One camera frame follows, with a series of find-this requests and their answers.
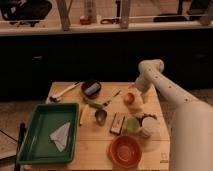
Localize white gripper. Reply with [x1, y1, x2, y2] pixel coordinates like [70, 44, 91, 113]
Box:
[131, 78, 151, 104]

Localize orange-red apple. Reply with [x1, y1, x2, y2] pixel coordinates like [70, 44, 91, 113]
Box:
[123, 93, 135, 105]

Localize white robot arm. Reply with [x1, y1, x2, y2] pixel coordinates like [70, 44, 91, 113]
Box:
[134, 59, 213, 171]

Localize dark bowl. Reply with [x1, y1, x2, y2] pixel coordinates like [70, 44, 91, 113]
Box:
[81, 80, 101, 99]

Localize red bowl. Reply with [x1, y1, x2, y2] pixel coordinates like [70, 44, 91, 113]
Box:
[108, 135, 142, 169]

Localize small screwdriver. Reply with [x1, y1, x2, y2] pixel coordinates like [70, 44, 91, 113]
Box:
[102, 90, 121, 107]

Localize white cup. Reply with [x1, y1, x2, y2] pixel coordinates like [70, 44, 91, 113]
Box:
[142, 117, 159, 136]

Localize green cup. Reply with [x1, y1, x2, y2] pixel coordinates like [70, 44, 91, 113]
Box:
[124, 117, 140, 134]

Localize small white bottle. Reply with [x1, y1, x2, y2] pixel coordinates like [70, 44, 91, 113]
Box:
[139, 128, 151, 144]

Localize green pepper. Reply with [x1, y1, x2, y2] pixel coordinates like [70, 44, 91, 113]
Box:
[83, 97, 103, 109]

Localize metal measuring cup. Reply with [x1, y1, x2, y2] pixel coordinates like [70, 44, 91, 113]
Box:
[95, 109, 107, 126]

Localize blue can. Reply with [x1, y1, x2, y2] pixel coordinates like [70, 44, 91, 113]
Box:
[85, 83, 100, 96]

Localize white folded cloth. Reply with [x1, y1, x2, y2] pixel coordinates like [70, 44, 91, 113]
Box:
[49, 122, 70, 152]

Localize red object on floor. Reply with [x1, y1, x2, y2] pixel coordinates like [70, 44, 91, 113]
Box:
[79, 16, 92, 25]

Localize green plastic tray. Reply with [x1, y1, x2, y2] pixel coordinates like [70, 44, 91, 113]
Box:
[17, 103, 79, 164]

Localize black office chair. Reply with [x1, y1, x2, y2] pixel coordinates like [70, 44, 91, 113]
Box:
[0, 0, 52, 27]

